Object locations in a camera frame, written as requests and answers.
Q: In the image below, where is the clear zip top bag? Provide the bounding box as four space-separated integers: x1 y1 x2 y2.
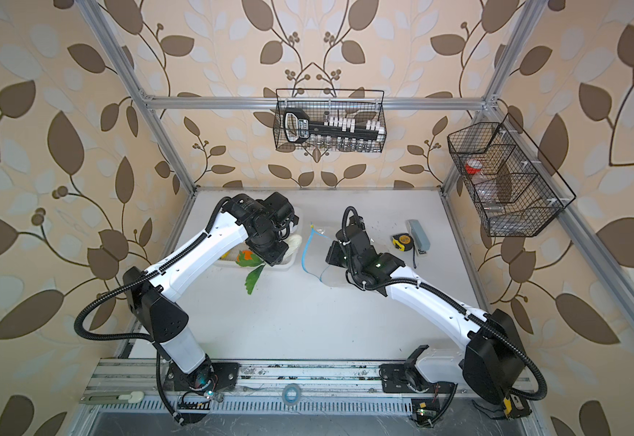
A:
300 223 352 289

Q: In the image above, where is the white plastic basket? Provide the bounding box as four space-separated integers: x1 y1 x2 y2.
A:
213 243 297 270

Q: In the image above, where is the white radish toy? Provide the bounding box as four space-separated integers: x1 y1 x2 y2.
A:
285 234 302 257

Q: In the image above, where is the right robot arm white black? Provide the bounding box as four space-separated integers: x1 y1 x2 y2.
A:
326 206 549 405

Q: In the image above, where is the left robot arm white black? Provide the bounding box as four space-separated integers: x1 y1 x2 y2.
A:
73 193 299 376

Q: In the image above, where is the yellow black tape measure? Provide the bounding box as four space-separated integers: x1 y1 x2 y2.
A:
392 233 417 269

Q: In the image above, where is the grey blue box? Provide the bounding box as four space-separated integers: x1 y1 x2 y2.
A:
406 219 431 254

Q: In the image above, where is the black tool with white pieces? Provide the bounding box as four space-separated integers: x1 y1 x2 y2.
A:
280 108 387 145

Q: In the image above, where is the red capped clear container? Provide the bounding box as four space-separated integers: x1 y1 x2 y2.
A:
464 158 483 176

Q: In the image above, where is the blue tape roll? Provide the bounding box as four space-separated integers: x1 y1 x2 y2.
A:
282 383 302 407

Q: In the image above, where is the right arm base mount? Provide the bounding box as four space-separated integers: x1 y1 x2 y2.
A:
379 363 457 395

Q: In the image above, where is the black wire basket back wall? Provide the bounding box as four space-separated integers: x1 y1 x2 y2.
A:
272 86 388 154

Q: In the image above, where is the black wire basket wall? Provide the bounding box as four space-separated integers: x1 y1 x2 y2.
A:
272 86 388 154
447 114 577 238

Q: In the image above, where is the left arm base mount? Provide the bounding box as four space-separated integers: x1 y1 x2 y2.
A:
162 360 241 392

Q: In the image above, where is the black wire basket right wall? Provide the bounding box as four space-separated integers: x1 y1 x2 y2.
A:
447 114 577 238

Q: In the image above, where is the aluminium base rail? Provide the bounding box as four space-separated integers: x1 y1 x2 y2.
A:
79 359 538 418

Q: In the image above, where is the white handled tool on rail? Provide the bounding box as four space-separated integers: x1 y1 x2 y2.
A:
80 391 145 405

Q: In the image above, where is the yellow tape measure on rail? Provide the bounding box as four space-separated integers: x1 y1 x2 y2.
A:
503 394 532 420

